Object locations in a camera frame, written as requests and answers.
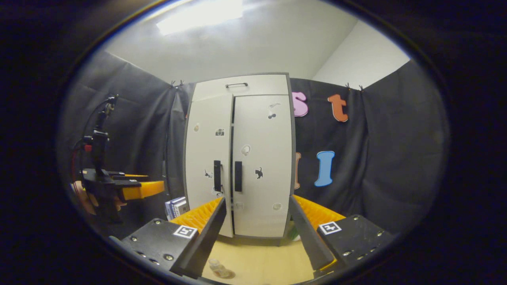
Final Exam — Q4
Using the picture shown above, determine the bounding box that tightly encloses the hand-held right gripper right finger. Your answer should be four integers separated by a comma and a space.
288, 195, 395, 272

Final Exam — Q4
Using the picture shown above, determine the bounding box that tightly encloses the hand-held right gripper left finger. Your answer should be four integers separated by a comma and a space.
121, 197, 227, 279

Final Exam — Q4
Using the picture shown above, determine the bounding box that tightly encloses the clear glass bottle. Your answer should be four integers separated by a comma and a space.
208, 258, 229, 277

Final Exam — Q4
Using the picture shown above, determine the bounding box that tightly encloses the cabinet door with cat sticker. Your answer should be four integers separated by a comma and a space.
232, 94, 294, 238

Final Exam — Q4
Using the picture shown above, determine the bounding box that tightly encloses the cabinet door with camera sticker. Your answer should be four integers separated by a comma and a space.
184, 94, 235, 238

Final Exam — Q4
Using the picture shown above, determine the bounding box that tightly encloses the white cabinet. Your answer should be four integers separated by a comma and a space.
183, 72, 297, 246

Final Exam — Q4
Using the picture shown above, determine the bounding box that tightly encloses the white cabinet drawer front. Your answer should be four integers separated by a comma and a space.
192, 74, 290, 101

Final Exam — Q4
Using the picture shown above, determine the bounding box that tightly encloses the dark blue spine book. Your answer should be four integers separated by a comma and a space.
170, 197, 186, 218

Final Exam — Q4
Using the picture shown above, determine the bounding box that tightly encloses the red cable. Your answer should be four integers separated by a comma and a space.
71, 142, 92, 182

